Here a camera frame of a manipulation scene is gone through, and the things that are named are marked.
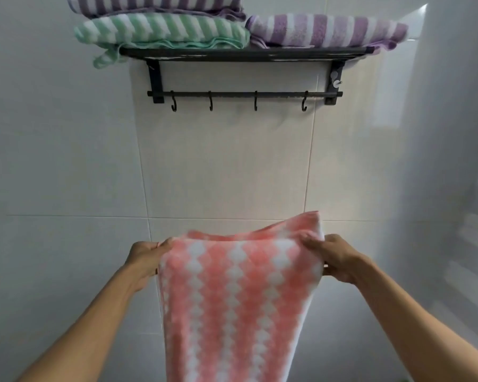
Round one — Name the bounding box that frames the green white striped towel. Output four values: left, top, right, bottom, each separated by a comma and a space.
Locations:
74, 13, 251, 70

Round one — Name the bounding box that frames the black metal towel rack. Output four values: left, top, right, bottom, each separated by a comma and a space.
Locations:
119, 47, 368, 112

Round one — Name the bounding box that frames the person's left hand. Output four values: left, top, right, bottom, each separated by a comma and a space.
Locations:
123, 237, 177, 293

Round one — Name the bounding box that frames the person's right hand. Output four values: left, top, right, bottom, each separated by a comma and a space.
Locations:
301, 234, 369, 285

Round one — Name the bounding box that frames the pink white striped towel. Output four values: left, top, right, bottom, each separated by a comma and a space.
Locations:
156, 211, 327, 382

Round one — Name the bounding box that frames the person's left forearm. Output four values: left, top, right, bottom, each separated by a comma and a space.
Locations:
16, 266, 144, 382

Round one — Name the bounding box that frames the person's right forearm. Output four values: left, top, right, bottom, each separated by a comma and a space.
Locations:
352, 260, 478, 382

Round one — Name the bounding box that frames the purple white striped towel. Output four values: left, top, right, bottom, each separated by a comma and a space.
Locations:
245, 13, 409, 56
67, 0, 246, 18

